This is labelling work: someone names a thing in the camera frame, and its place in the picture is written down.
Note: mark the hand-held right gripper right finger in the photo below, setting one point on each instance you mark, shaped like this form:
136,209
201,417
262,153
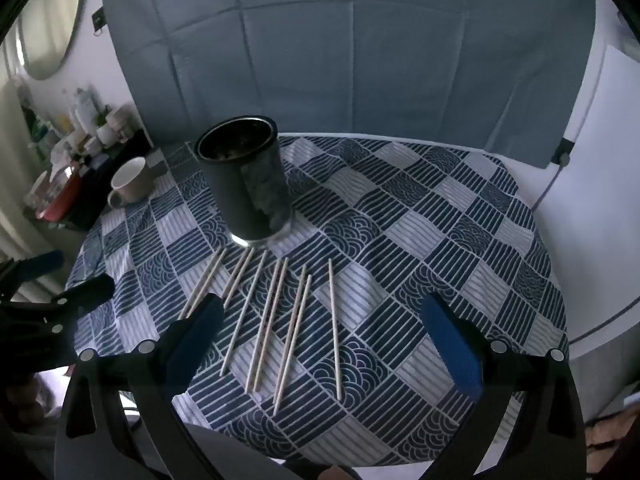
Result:
450,350

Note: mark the red bowl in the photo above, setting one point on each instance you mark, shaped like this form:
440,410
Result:
62,200

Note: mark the beige ceramic mug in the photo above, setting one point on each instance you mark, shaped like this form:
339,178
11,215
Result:
132,180

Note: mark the row of pale chopsticks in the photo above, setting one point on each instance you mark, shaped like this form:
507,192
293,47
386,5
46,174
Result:
335,330

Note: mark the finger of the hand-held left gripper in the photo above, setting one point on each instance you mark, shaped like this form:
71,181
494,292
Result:
45,262
92,287

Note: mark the black metal tumbler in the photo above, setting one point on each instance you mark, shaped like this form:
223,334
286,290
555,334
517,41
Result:
245,185

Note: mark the person's left hand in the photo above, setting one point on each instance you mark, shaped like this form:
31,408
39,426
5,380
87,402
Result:
27,402

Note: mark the blue-grey backdrop cloth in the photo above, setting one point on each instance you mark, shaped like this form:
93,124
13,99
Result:
350,50

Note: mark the blue white patterned tablecloth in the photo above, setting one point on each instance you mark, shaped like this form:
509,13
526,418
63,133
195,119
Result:
410,240

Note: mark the dark side cabinet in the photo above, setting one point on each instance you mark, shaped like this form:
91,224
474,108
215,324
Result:
110,170

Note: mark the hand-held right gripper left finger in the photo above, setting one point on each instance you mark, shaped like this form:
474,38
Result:
195,340

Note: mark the cluster of toiletry bottles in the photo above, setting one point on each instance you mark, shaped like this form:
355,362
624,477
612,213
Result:
87,115

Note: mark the round wall mirror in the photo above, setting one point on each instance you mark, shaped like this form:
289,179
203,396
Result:
50,15

